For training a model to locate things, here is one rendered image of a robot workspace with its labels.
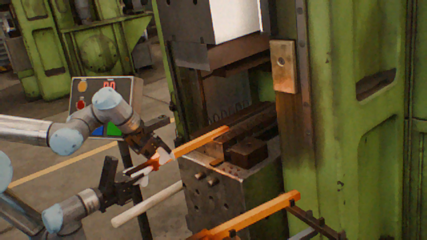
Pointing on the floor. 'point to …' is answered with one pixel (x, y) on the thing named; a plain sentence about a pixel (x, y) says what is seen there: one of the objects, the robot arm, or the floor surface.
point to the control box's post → (135, 189)
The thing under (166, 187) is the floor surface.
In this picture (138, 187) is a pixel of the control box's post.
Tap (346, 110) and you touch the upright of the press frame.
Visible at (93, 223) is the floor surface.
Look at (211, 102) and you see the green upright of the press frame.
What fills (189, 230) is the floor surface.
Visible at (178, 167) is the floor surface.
